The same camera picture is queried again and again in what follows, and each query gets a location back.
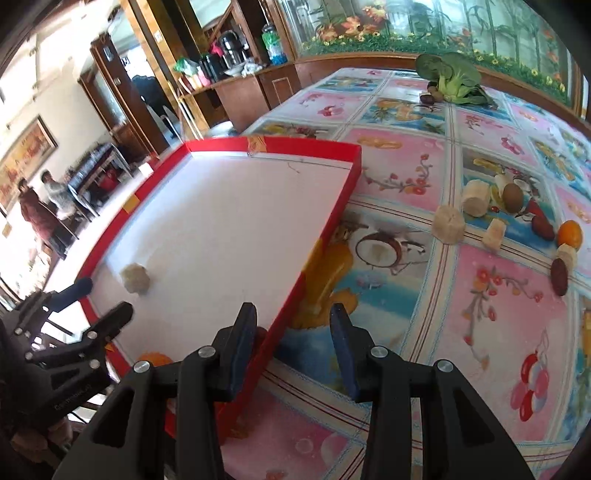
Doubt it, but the framed wall painting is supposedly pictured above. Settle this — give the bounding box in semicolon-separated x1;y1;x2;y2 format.
0;115;60;215

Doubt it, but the table with dark cloth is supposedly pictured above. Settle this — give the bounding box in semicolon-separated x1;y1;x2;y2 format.
67;142;130;217

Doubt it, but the fruit print tablecloth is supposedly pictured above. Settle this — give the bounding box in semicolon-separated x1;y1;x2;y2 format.
222;67;591;480

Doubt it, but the wooden cabinet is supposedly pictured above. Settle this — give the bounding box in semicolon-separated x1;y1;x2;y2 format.
178;60;301;134

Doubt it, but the black thermos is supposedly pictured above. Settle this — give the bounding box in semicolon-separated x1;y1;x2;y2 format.
199;53;222;84

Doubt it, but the orange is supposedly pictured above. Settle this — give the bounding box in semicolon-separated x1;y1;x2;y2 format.
137;352;174;368
557;220;583;250

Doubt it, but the clear plastic bottle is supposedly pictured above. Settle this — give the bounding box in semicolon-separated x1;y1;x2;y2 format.
261;23;288;66

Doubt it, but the bamboo print glass panel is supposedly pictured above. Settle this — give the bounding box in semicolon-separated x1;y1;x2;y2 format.
274;0;583;109

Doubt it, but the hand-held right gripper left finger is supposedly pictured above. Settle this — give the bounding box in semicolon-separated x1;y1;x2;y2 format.
52;302;259;480

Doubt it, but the dried red date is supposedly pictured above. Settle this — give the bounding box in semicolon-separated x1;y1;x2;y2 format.
531;215;556;241
550;258;570;297

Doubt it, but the peeled banana piece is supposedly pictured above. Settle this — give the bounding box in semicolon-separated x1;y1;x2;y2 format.
482;218;508;252
556;244;579;273
121;263;151;293
431;205;466;245
462;180;491;217

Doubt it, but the green bok choy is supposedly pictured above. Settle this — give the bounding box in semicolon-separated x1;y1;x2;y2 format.
414;52;492;108

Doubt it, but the green bag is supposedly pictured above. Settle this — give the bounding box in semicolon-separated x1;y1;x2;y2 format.
174;58;204;77

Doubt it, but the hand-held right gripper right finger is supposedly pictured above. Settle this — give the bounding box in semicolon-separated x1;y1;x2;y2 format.
329;302;536;480

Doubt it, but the red-rimmed white tray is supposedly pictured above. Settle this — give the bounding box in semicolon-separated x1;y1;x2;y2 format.
76;136;363;444

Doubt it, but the black metal kettle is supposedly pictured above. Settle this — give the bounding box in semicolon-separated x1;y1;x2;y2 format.
218;30;250;70

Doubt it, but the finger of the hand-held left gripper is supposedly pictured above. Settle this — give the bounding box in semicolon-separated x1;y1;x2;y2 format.
25;301;134;370
11;277;94;337

